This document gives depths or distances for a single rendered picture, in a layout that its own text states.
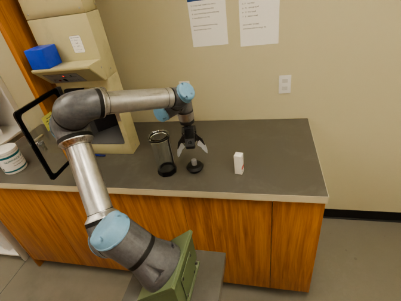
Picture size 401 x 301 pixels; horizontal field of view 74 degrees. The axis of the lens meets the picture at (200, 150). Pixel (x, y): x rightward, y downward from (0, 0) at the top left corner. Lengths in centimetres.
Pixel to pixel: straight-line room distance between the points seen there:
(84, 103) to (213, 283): 71
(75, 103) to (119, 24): 103
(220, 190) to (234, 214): 18
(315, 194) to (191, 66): 104
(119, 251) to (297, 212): 86
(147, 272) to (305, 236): 91
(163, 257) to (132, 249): 9
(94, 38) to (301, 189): 117
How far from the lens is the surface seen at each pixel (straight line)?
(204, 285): 99
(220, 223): 146
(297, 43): 168
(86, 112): 88
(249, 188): 127
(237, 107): 181
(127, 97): 93
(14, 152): 191
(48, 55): 150
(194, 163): 136
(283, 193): 125
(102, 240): 79
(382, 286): 222
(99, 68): 142
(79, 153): 96
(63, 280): 248
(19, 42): 162
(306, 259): 166
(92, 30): 143
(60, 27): 151
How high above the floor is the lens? 180
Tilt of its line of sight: 34 degrees down
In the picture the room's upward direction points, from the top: 9 degrees counter-clockwise
